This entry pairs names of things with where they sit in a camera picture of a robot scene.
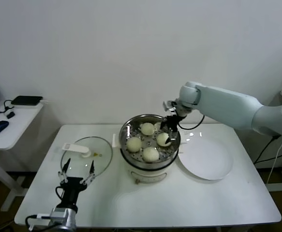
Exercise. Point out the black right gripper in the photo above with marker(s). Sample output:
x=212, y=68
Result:
x=174, y=122

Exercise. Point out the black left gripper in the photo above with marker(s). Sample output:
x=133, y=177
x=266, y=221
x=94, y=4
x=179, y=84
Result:
x=72, y=191

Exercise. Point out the white steamed baozi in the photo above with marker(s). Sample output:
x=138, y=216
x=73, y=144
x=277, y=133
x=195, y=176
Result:
x=147, y=128
x=134, y=144
x=162, y=139
x=150, y=154

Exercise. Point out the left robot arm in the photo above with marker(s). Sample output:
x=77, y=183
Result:
x=63, y=218

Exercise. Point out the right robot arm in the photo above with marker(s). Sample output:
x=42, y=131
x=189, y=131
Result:
x=227, y=104

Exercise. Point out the steel steamer basket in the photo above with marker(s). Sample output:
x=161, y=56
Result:
x=131, y=128

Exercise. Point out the glass pot lid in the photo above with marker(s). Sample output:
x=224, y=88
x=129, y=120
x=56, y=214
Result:
x=82, y=149

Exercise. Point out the white plate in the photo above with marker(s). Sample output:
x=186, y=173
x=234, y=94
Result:
x=203, y=162

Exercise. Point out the white electric cooker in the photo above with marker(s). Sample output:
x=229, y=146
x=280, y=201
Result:
x=148, y=175

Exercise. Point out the white side desk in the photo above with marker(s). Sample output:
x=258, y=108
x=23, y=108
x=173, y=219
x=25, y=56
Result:
x=15, y=130

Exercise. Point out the black flat box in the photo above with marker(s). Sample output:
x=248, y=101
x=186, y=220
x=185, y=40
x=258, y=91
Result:
x=27, y=100

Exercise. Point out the small black adapter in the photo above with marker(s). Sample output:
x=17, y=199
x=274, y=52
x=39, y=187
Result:
x=11, y=115

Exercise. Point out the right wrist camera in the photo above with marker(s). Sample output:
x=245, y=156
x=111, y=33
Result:
x=169, y=105

